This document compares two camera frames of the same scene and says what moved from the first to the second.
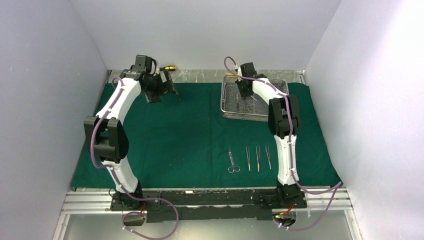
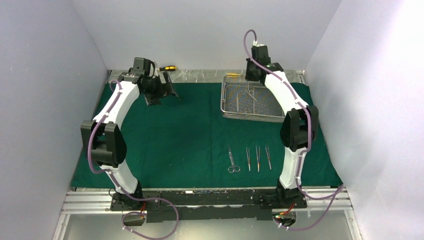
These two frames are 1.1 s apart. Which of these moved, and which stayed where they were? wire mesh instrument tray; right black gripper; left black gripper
Moved: right black gripper
Stayed: wire mesh instrument tray; left black gripper
